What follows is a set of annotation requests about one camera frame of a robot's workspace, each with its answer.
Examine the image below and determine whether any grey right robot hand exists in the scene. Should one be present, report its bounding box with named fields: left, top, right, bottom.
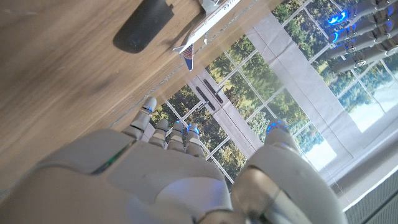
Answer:
left=0, top=96, right=349, bottom=224

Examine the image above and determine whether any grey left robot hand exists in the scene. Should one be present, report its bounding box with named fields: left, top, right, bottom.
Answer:
left=323, top=0, right=398, bottom=74

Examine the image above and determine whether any black battery cover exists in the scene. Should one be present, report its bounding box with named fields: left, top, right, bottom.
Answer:
left=112, top=0, right=175, bottom=54

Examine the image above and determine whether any white toy airplane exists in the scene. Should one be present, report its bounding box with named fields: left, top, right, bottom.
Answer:
left=172, top=0, right=242, bottom=72

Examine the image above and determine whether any printed window backdrop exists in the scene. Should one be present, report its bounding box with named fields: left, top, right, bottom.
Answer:
left=148, top=0, right=398, bottom=212

